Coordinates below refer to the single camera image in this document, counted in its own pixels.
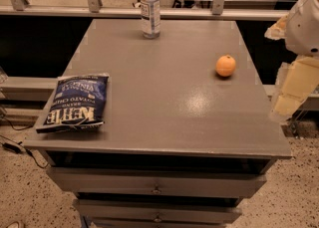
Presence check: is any orange fruit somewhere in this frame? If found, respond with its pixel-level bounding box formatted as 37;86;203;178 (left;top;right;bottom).
215;55;236;77

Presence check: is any black power adapter with cable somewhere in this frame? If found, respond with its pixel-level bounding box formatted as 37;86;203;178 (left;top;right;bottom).
0;135;49;169

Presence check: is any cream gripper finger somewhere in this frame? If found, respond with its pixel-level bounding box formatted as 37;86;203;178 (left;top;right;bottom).
269;56;319;121
264;15;288;40

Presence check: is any upper grey drawer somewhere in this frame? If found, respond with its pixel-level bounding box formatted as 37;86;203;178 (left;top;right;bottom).
47;167;266;198

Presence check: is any blue kettle chips bag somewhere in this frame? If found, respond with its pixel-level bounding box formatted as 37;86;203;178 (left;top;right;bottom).
36;73;109;133

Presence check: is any grey drawer cabinet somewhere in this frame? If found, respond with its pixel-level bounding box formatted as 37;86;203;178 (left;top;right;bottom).
26;19;291;228

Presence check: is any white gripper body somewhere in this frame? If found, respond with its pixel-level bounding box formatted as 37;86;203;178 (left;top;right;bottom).
285;0;319;57

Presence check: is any lower grey drawer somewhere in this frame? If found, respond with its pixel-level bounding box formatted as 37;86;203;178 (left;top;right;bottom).
73;200;241;224

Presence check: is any grey drawer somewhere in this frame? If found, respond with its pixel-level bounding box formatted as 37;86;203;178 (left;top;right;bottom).
47;167;266;198
73;200;241;224

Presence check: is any clear plastic water bottle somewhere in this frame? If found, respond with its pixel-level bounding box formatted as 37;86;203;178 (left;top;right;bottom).
141;0;160;39

